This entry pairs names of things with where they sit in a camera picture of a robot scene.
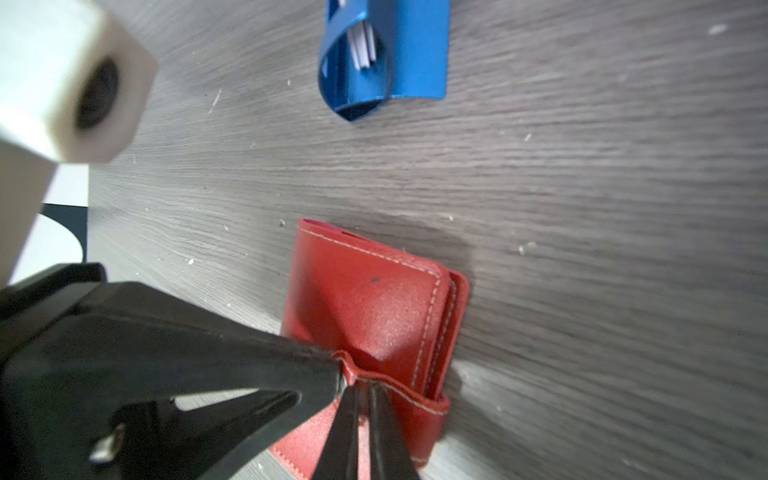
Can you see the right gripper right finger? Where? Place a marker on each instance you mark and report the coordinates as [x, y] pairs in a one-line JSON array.
[[389, 455]]

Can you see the blue card stand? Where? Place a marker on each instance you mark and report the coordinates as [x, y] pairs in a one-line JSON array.
[[412, 46]]

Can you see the red card holder wallet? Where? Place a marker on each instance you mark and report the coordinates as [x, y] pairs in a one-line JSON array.
[[386, 316]]

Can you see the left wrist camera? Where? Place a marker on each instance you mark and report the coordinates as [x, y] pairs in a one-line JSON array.
[[74, 86]]

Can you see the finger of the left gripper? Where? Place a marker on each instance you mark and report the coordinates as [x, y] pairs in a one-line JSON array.
[[103, 380]]

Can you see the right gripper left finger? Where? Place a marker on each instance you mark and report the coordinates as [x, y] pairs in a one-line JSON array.
[[339, 457]]

